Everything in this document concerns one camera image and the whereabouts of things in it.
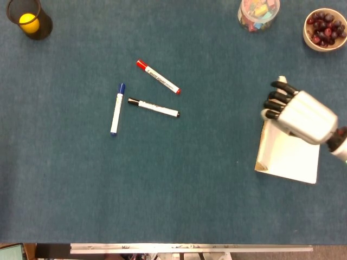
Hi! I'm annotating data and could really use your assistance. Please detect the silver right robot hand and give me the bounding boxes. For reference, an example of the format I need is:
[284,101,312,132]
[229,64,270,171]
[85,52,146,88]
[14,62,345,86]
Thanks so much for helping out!
[260,75,339,145]

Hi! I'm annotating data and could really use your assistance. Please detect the spiral bound notebook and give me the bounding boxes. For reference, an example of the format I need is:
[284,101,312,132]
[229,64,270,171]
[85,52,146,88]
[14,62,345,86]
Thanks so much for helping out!
[254,120,321,185]

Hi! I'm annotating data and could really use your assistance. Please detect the black-capped marker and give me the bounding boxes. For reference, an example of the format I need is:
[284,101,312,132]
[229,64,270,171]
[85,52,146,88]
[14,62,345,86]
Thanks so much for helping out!
[127,97,181,119]

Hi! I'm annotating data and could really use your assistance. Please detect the red-capped marker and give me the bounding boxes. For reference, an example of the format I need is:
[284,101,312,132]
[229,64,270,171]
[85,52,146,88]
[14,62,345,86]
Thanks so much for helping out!
[136,59,182,95]

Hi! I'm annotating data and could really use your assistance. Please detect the blue-capped marker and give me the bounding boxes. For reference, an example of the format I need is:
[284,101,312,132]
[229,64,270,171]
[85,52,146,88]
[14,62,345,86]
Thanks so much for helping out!
[110,82,126,137]

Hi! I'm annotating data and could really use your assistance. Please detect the black cup with yellow ball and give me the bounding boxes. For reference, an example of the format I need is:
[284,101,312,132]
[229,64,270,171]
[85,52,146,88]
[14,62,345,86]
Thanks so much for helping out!
[5,0,54,41]

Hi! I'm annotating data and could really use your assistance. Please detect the beige bowl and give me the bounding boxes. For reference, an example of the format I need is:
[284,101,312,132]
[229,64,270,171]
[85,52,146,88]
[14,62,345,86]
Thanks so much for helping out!
[303,8,347,51]

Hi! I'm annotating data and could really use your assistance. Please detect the dark red cherries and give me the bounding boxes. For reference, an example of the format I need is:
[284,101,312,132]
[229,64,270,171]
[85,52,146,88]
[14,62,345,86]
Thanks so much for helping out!
[306,11,347,48]

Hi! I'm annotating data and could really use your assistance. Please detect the clear jar of coloured clips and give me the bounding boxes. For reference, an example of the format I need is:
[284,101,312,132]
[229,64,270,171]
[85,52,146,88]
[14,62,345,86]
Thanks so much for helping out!
[237,0,281,33]

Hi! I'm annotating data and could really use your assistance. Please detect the blue felt table mat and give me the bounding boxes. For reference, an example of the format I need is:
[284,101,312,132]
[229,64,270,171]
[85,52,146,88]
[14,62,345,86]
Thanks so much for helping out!
[0,0,347,244]

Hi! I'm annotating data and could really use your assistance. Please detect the yellow ball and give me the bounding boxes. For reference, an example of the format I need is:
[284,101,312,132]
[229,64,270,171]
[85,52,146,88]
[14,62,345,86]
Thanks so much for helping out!
[18,13,40,34]

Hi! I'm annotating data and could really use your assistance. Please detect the aluminium table rail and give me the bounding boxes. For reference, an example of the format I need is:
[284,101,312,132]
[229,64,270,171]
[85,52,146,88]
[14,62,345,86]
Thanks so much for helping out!
[69,243,314,255]

